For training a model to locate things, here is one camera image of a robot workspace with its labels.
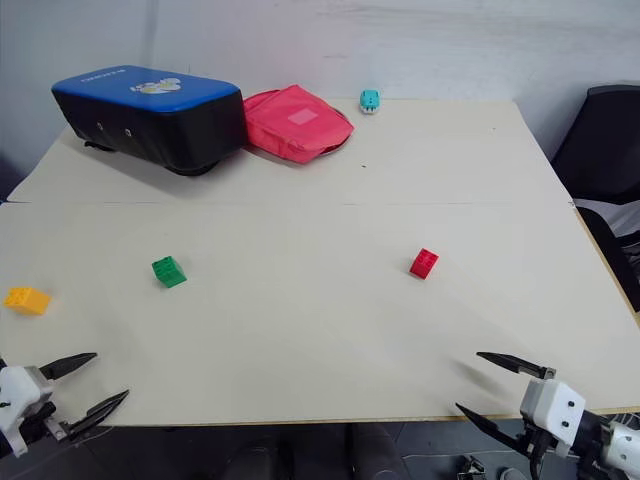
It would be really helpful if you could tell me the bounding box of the black chair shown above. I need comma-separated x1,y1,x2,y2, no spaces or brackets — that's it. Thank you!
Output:
549,81,640,315

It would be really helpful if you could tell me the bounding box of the small metal clamp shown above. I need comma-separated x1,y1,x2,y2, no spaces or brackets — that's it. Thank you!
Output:
457,453,487,480

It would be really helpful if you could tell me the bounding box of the blue and black padded case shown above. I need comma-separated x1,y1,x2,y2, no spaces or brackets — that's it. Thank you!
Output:
50,64,248,177

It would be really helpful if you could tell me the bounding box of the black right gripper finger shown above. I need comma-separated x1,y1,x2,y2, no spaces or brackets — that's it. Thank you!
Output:
454,401,532,457
475,350,557,382

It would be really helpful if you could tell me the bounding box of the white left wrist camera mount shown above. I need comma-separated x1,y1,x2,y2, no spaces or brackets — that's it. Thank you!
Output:
0,364,55,459

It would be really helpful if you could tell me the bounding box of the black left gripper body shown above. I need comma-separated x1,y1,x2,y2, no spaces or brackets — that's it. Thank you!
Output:
16,397,72,448

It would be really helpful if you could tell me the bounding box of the red toy brick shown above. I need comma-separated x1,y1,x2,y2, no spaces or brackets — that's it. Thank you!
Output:
408,247,441,280

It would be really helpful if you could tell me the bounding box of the small teal toy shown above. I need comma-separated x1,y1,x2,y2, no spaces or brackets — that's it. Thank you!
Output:
358,89,383,116

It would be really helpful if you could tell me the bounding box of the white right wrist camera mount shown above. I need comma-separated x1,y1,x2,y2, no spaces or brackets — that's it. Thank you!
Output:
519,377,588,459

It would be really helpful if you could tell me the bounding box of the yellow toy brick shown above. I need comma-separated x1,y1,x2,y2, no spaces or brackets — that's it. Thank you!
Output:
2,285,53,318

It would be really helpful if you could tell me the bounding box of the green toy brick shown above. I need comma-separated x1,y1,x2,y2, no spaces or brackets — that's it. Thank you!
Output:
151,254,189,290

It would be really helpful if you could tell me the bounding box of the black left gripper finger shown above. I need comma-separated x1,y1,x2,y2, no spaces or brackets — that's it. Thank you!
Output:
66,389,131,442
38,352,98,382

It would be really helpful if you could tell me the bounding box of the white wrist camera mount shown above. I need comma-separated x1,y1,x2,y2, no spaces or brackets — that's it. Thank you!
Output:
519,377,588,459
0,364,55,459

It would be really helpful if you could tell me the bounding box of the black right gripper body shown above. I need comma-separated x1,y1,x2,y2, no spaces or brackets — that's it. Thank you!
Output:
516,412,565,465

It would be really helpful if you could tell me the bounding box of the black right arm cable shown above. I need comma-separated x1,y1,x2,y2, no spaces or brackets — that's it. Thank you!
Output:
526,434,549,480

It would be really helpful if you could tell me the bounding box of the pink fabric bag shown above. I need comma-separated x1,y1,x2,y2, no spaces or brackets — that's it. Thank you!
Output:
242,84,356,165

